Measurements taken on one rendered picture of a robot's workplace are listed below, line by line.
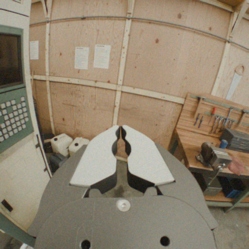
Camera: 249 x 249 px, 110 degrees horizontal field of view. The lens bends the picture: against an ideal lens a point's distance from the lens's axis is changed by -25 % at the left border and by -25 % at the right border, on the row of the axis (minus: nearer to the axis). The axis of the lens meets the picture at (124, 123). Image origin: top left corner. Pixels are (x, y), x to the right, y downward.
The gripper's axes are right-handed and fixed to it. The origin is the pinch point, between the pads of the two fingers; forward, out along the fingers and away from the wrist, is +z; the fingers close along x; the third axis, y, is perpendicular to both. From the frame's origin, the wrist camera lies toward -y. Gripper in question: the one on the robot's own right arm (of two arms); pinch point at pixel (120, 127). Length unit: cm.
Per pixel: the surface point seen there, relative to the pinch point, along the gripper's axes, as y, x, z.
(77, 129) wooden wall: 94, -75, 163
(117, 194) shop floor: 146, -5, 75
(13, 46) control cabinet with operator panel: -23, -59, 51
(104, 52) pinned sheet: -25, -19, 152
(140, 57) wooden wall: -19, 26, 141
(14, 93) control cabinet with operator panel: 3, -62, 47
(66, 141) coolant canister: 100, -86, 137
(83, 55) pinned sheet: -23, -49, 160
